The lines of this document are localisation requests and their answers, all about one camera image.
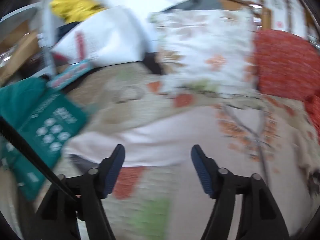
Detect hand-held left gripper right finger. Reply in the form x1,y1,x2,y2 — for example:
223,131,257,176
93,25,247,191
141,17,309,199
191,144,290,240

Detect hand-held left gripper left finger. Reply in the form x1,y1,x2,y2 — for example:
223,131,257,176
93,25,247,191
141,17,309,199
24,144,125,240

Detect pale pink small garment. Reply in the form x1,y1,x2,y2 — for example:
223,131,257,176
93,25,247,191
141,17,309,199
64,120,225,168

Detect patchwork quilt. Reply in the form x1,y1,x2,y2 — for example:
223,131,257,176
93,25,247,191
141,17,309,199
5,62,320,240

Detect teal printed box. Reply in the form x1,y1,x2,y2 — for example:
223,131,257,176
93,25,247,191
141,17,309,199
0,77,88,200

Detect colourful printed card strip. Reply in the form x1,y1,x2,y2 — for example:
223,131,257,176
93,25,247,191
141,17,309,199
47,59,92,90

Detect black cloth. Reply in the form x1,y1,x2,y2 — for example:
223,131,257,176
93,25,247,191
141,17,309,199
143,52,163,75

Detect white floral pillow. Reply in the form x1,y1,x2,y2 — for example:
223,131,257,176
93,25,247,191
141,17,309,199
147,9,258,98

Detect white plastic bag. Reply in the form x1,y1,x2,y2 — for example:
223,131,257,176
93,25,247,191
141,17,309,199
50,6,151,67

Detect orange floral blanket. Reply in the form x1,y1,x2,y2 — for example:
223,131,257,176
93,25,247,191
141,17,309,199
254,29,320,132

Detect cardboard box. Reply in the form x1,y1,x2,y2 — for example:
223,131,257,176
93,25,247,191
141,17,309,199
0,27,43,83

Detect grey metal rack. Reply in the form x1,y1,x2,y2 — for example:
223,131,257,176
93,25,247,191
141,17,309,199
40,0,57,74

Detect yellow plastic bag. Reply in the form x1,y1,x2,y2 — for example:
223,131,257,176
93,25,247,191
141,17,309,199
49,0,108,23

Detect wooden frame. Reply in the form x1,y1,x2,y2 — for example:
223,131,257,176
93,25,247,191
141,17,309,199
204,0,274,32

